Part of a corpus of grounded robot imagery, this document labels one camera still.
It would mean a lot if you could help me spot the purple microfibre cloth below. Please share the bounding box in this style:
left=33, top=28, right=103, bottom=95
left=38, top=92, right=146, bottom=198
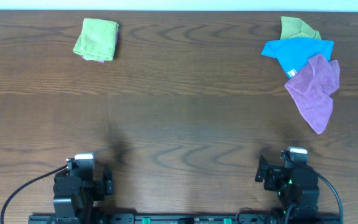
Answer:
left=285, top=54, right=340, bottom=134

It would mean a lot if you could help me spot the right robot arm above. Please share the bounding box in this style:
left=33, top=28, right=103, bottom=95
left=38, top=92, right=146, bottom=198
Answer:
left=255, top=151, right=319, bottom=223

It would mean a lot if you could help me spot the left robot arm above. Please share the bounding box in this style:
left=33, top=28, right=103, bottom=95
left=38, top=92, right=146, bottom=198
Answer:
left=52, top=158, right=113, bottom=224

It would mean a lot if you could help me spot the blue cloth with label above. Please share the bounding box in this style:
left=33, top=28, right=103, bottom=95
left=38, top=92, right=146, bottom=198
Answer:
left=261, top=37, right=334, bottom=78

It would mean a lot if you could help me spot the crumpled olive green cloth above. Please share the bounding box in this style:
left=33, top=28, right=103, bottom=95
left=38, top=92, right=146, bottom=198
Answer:
left=280, top=16, right=321, bottom=40

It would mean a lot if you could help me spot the folded pink cloth under green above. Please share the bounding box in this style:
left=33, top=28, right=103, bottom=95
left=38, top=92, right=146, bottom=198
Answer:
left=73, top=31, right=118, bottom=63

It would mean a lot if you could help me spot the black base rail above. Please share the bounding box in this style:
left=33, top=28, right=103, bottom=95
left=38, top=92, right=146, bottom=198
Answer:
left=28, top=213, right=340, bottom=224

